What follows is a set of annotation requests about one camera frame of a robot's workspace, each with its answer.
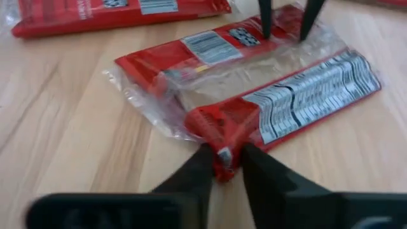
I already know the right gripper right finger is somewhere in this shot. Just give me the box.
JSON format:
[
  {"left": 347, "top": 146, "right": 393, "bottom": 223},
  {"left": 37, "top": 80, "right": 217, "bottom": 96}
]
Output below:
[{"left": 243, "top": 143, "right": 407, "bottom": 229}]

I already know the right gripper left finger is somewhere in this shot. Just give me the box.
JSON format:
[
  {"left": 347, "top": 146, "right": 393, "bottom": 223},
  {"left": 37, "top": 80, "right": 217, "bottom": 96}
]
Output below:
[{"left": 25, "top": 143, "right": 214, "bottom": 229}]

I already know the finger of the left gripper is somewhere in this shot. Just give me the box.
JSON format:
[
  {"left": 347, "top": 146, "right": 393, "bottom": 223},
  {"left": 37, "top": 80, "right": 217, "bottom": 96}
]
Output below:
[
  {"left": 299, "top": 0, "right": 327, "bottom": 42},
  {"left": 258, "top": 0, "right": 273, "bottom": 41}
]

